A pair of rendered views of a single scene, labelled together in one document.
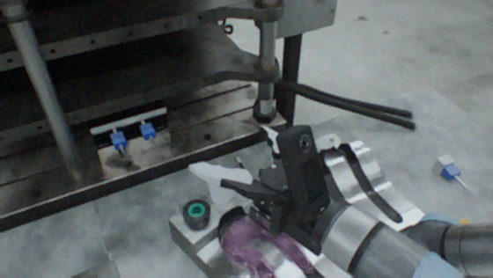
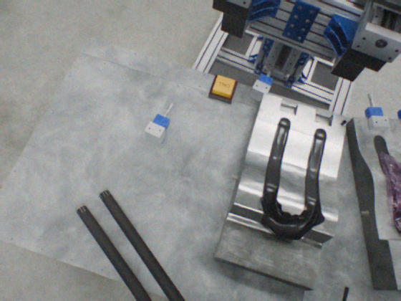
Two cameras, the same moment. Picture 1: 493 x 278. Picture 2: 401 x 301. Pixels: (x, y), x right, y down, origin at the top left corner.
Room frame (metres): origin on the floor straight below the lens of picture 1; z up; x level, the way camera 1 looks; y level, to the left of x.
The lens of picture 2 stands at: (1.28, -0.35, 1.77)
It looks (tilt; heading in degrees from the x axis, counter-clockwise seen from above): 67 degrees down; 215
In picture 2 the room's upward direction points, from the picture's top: 10 degrees clockwise
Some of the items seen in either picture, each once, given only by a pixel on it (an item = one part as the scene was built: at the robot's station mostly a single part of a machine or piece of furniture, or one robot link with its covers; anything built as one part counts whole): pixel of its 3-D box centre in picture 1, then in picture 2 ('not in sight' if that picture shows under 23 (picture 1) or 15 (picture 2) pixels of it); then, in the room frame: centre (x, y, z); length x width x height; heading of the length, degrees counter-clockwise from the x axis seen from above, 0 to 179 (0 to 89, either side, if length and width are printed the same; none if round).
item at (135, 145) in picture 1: (117, 99); not in sight; (1.33, 0.52, 0.87); 0.50 x 0.27 x 0.17; 27
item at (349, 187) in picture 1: (347, 189); (286, 183); (0.86, -0.33, 0.87); 0.50 x 0.26 x 0.14; 27
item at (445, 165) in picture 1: (452, 174); (162, 120); (0.96, -0.72, 0.83); 0.13 x 0.05 x 0.05; 20
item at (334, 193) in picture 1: (349, 183); (296, 173); (0.84, -0.33, 0.92); 0.35 x 0.16 x 0.09; 27
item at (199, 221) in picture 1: (196, 214); not in sight; (0.72, 0.13, 0.93); 0.08 x 0.08 x 0.04
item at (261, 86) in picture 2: not in sight; (265, 80); (0.61, -0.60, 0.83); 0.13 x 0.05 x 0.05; 17
